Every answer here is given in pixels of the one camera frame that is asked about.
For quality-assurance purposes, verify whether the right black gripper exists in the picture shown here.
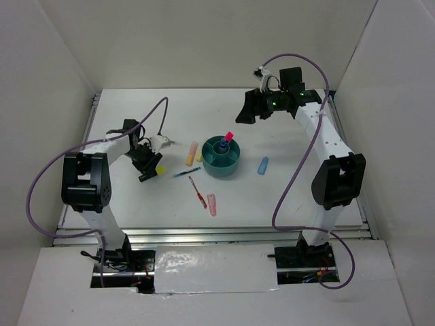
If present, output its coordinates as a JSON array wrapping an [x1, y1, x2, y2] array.
[[235, 84, 288, 124]]

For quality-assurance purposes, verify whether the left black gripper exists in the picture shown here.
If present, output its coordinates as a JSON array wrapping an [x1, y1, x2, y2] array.
[[124, 142, 163, 177]]

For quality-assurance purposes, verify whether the yellow black highlighter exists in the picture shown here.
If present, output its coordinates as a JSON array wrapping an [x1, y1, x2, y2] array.
[[144, 166, 166, 176]]

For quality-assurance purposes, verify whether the pink black highlighter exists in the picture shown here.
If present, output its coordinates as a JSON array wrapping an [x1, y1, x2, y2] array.
[[224, 131, 234, 143]]

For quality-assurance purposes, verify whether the orange pastel highlighter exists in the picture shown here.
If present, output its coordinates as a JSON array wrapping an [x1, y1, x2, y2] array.
[[186, 141, 198, 166]]

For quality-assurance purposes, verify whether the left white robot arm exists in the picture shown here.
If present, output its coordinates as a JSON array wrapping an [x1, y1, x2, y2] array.
[[61, 119, 171, 271]]

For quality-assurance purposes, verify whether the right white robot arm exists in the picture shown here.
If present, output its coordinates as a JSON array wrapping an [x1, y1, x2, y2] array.
[[235, 66, 366, 266]]

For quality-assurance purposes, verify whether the blue gel pen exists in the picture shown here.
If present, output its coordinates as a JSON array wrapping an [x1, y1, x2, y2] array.
[[173, 166, 201, 178]]

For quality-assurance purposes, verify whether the teal round compartment organizer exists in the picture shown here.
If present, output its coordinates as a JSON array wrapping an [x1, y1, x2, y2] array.
[[201, 135, 241, 178]]

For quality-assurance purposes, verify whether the blue pastel highlighter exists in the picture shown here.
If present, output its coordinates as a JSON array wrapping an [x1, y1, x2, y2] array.
[[258, 157, 269, 175]]

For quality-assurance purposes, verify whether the red gel pen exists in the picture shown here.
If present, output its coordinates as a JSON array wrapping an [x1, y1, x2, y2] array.
[[188, 176, 207, 209]]

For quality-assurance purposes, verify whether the pink pastel highlighter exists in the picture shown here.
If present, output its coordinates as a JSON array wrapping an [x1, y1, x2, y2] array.
[[207, 194, 217, 217]]

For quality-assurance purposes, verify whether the white foil cover plate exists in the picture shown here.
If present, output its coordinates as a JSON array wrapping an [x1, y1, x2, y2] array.
[[154, 244, 279, 294]]

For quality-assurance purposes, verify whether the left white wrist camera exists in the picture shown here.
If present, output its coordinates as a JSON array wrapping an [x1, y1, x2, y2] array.
[[150, 134, 181, 153]]

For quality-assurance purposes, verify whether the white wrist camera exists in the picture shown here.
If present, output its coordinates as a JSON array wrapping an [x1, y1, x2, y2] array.
[[150, 134, 181, 153], [253, 66, 272, 92]]

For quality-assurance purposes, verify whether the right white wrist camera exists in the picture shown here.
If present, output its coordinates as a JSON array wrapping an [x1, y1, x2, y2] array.
[[253, 66, 272, 92]]

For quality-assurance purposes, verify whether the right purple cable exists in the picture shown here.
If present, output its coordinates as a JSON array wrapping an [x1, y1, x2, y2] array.
[[261, 52, 356, 290]]

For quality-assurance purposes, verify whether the purple cable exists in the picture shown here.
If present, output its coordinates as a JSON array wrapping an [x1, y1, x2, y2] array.
[[27, 96, 170, 289], [261, 52, 356, 290]]

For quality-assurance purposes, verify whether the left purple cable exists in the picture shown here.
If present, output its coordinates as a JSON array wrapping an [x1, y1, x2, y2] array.
[[27, 96, 170, 289]]

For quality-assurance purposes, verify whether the aluminium table frame rail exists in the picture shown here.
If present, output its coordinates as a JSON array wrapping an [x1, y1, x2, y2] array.
[[53, 223, 372, 247]]

